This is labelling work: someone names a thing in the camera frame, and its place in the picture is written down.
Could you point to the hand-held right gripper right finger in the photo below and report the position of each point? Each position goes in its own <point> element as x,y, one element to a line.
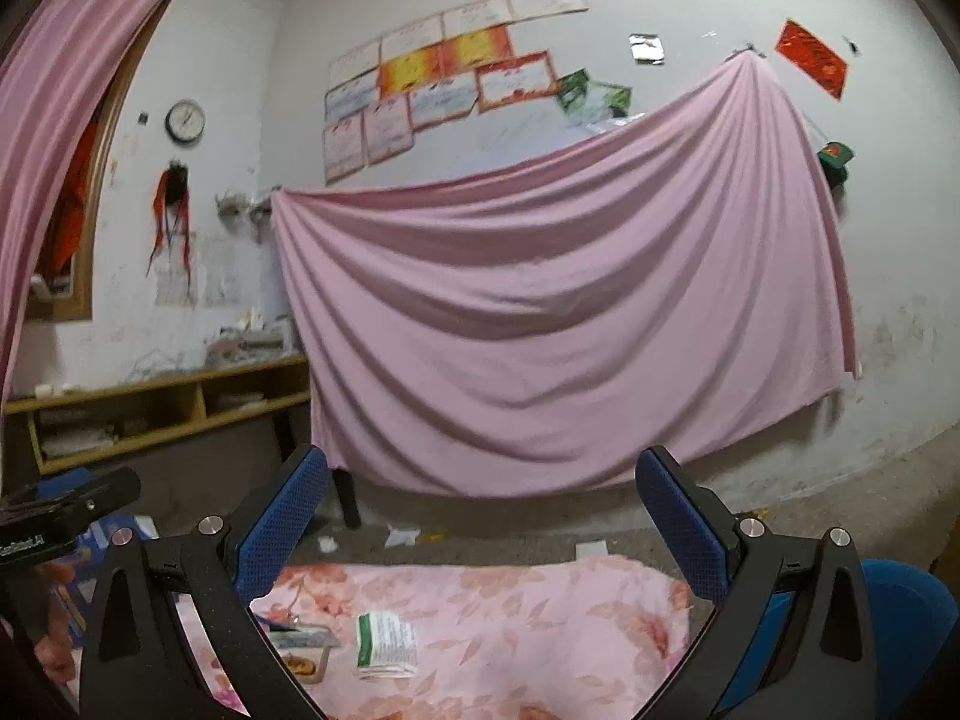
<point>682,521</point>

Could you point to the red paper wall decoration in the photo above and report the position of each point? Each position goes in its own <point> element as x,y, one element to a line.
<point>814,58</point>

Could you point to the pink window curtain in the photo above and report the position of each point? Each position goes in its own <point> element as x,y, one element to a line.
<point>67,127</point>

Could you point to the small silver wall picture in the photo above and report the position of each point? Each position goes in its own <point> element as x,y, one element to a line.
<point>646,49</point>

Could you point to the paper wall calendar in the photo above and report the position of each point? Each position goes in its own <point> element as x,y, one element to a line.
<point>214,277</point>

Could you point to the white green-printed paper packet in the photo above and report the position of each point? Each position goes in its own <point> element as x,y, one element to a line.
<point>386,645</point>

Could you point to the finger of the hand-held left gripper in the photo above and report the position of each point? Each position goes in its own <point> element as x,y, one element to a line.
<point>82,499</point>

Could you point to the green cap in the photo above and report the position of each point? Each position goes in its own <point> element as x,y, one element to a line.
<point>836,161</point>

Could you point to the small pile of shelf papers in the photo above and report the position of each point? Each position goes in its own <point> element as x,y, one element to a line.
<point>232,401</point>

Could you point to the person's left hand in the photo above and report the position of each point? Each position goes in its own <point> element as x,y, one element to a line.
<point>54,652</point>

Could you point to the red cloth in window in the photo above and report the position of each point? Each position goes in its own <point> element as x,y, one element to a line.
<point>71,202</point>

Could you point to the wooden window frame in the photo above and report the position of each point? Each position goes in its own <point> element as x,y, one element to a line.
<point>86,307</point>

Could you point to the round black wall clock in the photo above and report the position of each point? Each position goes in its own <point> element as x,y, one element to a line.
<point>185,122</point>

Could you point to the grey pouch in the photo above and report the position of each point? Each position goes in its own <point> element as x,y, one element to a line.
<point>304,639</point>

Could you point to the red tassel wall ornament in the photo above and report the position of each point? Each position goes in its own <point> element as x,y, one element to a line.
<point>169,202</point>

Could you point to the pink sheet hung on wall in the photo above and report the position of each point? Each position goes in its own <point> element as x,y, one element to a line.
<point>562,315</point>

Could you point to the small black wall hook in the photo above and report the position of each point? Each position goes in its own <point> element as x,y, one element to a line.
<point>851,46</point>

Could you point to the blue plastic bucket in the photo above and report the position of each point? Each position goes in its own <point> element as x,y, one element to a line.
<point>907,615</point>

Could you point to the pink floral blanket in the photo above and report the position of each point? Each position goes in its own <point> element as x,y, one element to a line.
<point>525,630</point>

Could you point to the wooden desk shelf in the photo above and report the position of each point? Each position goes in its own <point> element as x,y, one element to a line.
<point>150,390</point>

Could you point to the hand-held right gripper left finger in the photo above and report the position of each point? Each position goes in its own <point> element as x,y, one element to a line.
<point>281,525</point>

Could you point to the group of wall certificates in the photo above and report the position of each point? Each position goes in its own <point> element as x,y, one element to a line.
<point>442,67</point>

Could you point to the large pile of shelf papers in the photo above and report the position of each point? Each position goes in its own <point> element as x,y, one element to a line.
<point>75,439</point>

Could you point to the green photo print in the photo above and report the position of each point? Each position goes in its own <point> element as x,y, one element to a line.
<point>574,94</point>
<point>611,99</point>

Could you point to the stack of books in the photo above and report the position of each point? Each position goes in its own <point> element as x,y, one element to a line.
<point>247,349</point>

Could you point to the blue cardboard box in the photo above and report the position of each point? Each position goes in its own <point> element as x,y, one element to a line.
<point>97,532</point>

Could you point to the brown printed packet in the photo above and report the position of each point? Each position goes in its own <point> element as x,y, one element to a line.
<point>304,666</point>

